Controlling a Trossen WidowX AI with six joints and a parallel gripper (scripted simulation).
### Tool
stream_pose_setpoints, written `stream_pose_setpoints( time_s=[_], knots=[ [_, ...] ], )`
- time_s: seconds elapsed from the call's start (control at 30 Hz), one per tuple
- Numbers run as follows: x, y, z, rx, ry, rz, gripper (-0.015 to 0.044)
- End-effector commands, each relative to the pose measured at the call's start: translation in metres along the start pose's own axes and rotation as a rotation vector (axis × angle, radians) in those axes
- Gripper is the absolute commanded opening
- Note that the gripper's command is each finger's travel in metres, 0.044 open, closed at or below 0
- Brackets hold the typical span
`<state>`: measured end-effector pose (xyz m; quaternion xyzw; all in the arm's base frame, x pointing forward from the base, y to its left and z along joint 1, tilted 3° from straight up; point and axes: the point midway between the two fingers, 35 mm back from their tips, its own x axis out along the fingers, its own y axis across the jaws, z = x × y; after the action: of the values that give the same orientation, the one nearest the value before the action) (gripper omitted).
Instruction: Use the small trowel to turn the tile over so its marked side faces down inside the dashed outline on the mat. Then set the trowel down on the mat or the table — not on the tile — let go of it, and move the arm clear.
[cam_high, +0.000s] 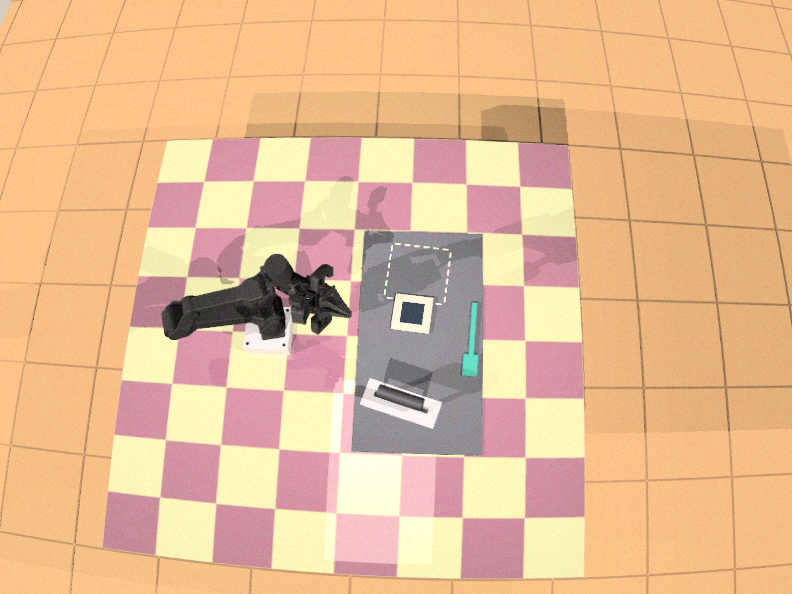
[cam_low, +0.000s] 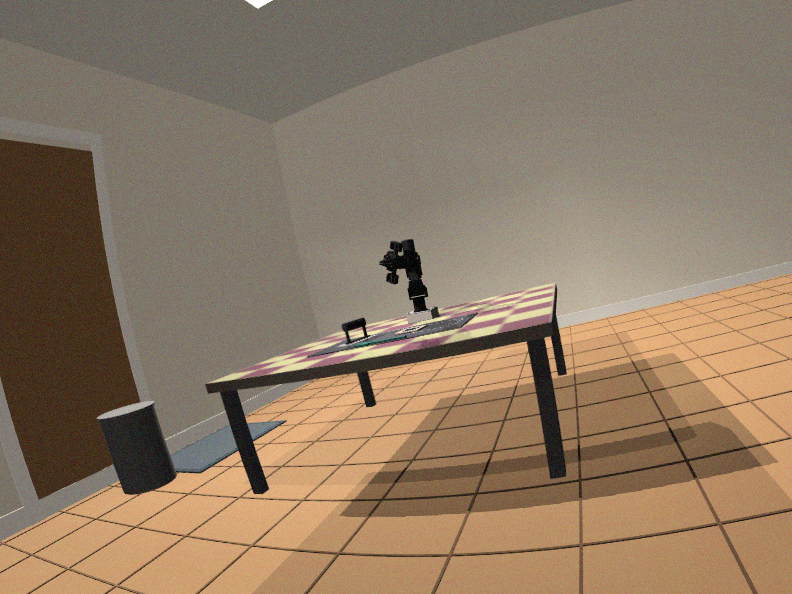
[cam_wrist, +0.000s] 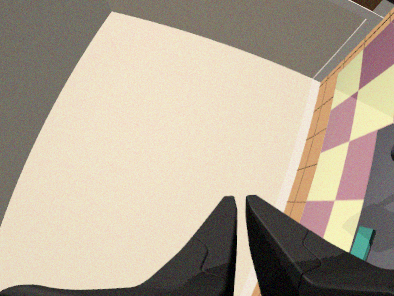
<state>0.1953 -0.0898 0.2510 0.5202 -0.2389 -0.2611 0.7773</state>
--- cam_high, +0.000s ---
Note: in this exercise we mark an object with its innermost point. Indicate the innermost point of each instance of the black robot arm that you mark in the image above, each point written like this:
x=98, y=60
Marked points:
x=254, y=300

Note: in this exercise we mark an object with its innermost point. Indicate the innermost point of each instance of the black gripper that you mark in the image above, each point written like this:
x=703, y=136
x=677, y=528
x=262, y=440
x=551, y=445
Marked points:
x=327, y=302

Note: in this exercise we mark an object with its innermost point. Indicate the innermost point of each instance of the cream square tile with dark blue centre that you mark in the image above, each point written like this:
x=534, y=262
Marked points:
x=412, y=313

